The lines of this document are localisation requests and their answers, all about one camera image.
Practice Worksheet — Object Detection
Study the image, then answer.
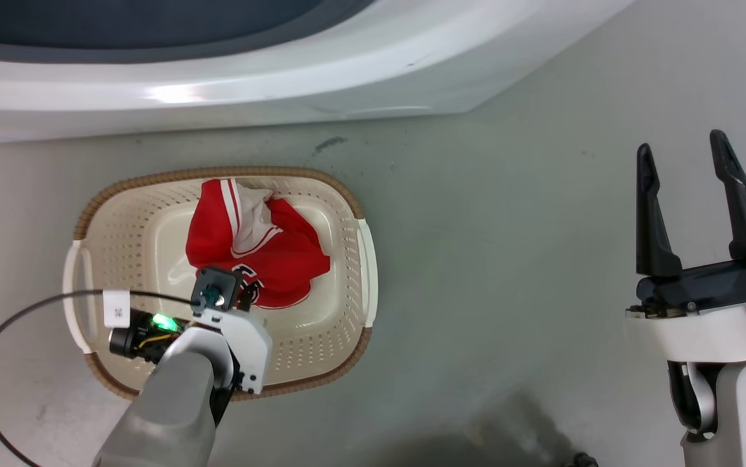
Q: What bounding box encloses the white washing machine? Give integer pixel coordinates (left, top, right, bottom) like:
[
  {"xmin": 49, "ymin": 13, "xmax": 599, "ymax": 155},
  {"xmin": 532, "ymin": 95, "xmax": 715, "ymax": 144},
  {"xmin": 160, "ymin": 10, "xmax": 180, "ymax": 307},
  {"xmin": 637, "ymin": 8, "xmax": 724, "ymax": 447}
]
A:
[{"xmin": 0, "ymin": 0, "xmax": 636, "ymax": 143}]

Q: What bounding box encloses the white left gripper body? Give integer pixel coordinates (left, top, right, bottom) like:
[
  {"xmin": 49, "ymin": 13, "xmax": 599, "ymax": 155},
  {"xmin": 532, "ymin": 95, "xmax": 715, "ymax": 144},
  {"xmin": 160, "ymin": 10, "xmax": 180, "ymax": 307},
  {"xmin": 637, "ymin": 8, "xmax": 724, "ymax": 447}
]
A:
[{"xmin": 191, "ymin": 307, "xmax": 274, "ymax": 395}]

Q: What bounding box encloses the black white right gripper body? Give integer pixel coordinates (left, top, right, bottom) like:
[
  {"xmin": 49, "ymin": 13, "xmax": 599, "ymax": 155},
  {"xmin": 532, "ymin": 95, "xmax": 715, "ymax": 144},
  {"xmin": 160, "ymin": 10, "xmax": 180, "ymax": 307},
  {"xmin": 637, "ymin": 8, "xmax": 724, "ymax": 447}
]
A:
[{"xmin": 625, "ymin": 259, "xmax": 746, "ymax": 364}]

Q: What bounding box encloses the red white striped jersey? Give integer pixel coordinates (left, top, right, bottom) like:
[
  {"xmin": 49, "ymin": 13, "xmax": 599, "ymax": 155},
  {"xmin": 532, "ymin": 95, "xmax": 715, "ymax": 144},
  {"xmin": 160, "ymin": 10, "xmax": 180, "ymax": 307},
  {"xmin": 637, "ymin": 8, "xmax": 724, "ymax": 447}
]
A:
[{"xmin": 186, "ymin": 178, "xmax": 331, "ymax": 310}]

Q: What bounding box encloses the white cable label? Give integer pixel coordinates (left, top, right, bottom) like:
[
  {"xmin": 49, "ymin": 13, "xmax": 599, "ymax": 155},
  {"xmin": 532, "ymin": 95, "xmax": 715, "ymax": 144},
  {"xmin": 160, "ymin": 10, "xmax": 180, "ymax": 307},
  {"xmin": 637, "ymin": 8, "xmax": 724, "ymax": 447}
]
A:
[{"xmin": 102, "ymin": 289, "xmax": 132, "ymax": 329}]

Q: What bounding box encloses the dark grey washer door seal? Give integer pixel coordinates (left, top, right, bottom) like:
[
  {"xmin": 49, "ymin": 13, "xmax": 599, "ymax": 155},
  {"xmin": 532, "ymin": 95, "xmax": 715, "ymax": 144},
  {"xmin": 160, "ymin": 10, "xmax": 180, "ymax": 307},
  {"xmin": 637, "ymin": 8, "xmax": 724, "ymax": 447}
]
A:
[{"xmin": 0, "ymin": 0, "xmax": 375, "ymax": 64}]

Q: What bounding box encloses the cream laundry basket brown rim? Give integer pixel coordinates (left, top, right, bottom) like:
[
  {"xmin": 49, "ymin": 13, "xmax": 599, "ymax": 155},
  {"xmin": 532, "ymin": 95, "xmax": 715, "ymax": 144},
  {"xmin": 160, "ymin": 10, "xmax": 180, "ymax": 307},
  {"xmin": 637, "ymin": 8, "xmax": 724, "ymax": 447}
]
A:
[{"xmin": 62, "ymin": 166, "xmax": 379, "ymax": 401}]

